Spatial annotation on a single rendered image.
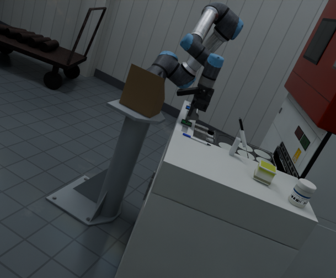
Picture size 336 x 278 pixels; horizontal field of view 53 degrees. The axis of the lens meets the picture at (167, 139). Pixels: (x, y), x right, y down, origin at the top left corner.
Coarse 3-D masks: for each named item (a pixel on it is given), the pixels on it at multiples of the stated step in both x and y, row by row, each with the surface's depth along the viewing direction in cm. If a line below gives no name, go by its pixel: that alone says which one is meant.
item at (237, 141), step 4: (240, 132) 149; (244, 136) 148; (236, 140) 149; (240, 140) 149; (244, 140) 149; (236, 144) 150; (244, 144) 150; (232, 148) 151; (236, 148) 151; (232, 152) 152
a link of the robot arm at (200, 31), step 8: (208, 8) 180; (216, 8) 181; (224, 8) 184; (208, 16) 176; (216, 16) 182; (200, 24) 170; (208, 24) 173; (192, 32) 167; (200, 32) 167; (184, 40) 160; (192, 40) 160; (200, 40) 164; (184, 48) 163; (192, 48) 161; (200, 48) 162; (192, 56) 166
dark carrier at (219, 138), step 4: (216, 132) 193; (216, 136) 188; (220, 136) 190; (224, 136) 193; (216, 140) 182; (220, 140) 184; (224, 140) 187; (228, 140) 189; (232, 140) 192; (216, 144) 177; (228, 144) 184; (232, 144) 186; (240, 148) 184; (252, 148) 191; (256, 148) 193; (236, 152) 177; (248, 152) 183; (252, 152) 185; (268, 152) 195; (256, 156) 182; (260, 156) 185; (256, 160) 177; (268, 160) 183; (272, 160) 186
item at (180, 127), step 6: (186, 102) 205; (180, 114) 180; (186, 114) 185; (180, 120) 172; (192, 120) 178; (174, 126) 189; (180, 126) 164; (186, 126) 167; (192, 126) 170; (186, 132) 161; (192, 132) 162
